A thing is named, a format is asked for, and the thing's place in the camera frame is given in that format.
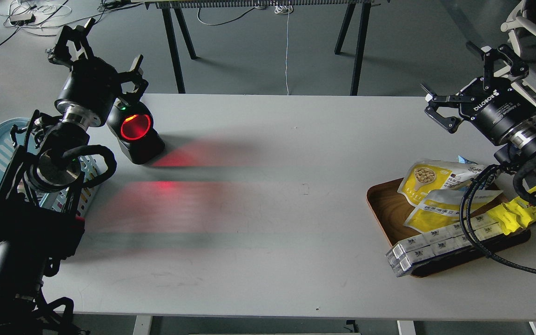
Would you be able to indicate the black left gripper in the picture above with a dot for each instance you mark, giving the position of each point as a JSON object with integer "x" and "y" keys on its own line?
{"x": 92, "y": 85}

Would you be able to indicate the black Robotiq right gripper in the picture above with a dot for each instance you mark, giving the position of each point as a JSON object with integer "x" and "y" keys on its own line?
{"x": 493, "y": 109}

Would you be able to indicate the yellow chickpea snack pouch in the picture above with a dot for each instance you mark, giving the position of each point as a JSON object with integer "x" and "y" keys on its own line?
{"x": 426, "y": 176}

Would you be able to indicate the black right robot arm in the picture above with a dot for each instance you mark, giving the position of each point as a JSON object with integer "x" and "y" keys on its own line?
{"x": 518, "y": 155}

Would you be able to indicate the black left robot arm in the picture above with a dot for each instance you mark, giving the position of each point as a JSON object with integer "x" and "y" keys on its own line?
{"x": 52, "y": 163}

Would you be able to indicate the blue snack packet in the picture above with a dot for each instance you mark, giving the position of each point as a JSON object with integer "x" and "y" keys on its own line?
{"x": 466, "y": 161}

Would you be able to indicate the yellow white snack pouch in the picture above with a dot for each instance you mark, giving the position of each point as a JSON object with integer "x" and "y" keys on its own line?
{"x": 438, "y": 209}

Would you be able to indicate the yellow cartoon snack bag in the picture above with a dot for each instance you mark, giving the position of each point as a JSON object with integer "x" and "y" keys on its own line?
{"x": 516, "y": 215}

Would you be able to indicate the clear boxed snack pack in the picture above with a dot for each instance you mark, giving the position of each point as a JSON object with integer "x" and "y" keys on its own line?
{"x": 422, "y": 254}

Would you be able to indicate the black barcode scanner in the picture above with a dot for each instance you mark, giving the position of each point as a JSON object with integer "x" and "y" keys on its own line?
{"x": 133, "y": 126}

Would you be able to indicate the wooden tray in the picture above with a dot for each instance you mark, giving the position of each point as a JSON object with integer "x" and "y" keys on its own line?
{"x": 390, "y": 208}

